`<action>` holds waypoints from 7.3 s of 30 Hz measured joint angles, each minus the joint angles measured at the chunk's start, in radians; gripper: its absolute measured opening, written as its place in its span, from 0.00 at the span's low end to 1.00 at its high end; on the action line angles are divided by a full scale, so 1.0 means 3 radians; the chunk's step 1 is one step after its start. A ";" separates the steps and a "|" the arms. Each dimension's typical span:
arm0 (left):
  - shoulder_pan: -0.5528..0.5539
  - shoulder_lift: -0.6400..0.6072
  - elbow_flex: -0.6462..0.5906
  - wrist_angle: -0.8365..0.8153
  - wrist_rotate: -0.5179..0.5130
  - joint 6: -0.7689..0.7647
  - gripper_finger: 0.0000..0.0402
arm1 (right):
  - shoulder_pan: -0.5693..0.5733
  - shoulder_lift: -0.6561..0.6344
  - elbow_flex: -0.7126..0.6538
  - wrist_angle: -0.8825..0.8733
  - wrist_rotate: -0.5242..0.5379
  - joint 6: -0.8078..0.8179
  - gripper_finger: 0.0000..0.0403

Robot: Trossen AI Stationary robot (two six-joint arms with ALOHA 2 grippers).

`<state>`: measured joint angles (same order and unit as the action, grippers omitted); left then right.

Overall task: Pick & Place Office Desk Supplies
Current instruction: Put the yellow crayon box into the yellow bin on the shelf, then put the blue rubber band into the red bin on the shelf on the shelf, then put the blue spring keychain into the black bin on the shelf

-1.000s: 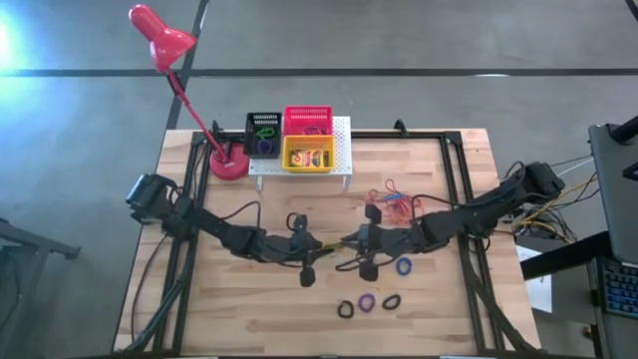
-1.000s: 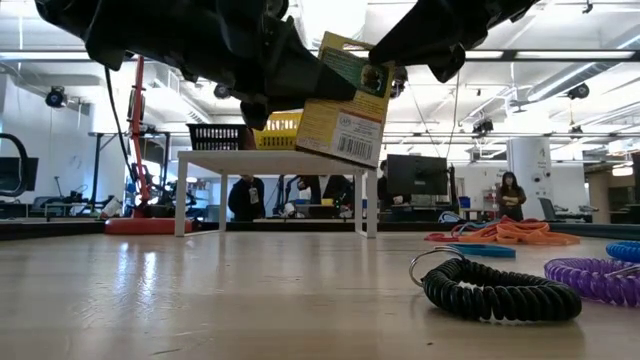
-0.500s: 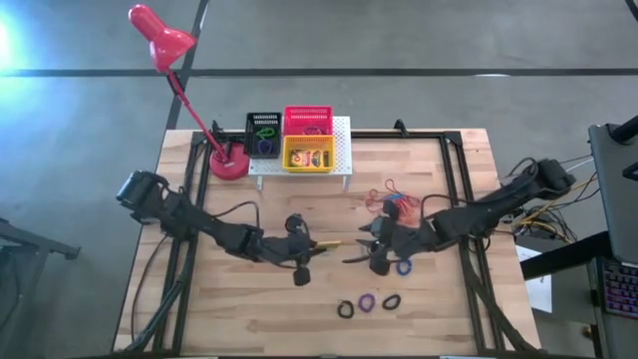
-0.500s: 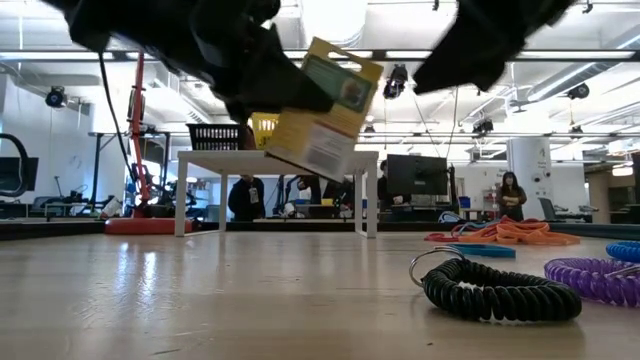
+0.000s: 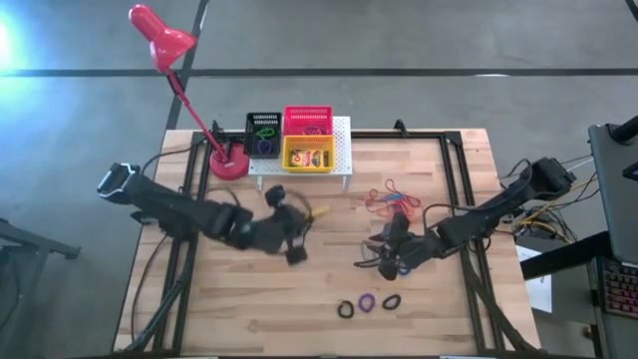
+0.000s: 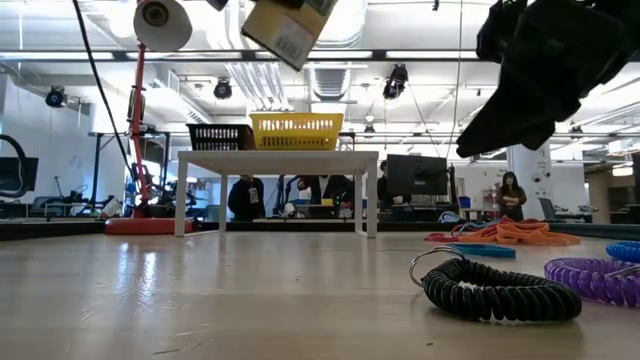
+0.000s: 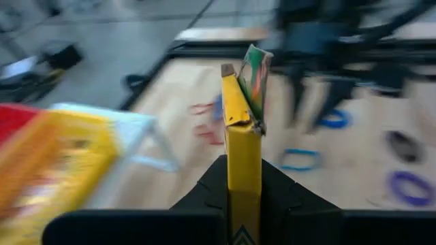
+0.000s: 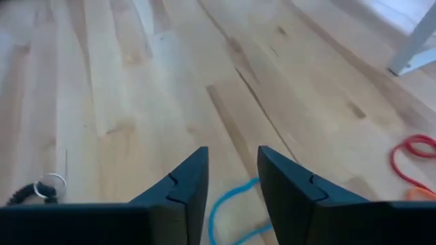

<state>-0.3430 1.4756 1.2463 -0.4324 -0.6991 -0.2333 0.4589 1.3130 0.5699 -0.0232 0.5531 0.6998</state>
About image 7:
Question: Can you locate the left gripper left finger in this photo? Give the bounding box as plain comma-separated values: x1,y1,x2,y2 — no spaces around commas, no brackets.
42,154,230,245

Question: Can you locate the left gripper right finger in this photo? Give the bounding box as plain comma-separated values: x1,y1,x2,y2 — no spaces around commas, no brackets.
260,159,436,245

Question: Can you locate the blue coil wristband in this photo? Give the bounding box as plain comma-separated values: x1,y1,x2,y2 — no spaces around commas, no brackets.
313,108,352,130

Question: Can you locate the blue rubber band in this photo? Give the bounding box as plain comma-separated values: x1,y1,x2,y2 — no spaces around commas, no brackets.
278,148,322,172
211,94,225,123

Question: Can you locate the black coil wristband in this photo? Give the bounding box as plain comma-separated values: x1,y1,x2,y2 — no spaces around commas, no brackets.
384,130,427,165

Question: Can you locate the crayon box with torn flap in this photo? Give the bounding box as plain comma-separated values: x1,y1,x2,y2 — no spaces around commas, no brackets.
220,44,274,245

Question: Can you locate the yellow plastic basket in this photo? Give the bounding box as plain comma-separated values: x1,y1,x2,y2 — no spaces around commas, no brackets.
0,108,121,245

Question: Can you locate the orange rubber band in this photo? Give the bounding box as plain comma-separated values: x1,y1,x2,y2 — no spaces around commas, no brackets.
193,122,225,146

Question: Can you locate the red rubber band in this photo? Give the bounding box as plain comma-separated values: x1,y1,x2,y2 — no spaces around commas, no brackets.
189,101,219,116

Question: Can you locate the red plastic basket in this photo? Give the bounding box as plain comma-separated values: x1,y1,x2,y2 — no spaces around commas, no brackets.
0,103,44,146

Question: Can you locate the white perforated riser shelf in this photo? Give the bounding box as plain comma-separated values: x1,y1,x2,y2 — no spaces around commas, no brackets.
50,101,181,173

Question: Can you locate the black table clamp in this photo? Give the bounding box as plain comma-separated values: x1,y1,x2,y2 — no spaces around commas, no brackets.
123,73,151,92

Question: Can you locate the black computer tower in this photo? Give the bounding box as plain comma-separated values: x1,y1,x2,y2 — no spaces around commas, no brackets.
40,42,84,71

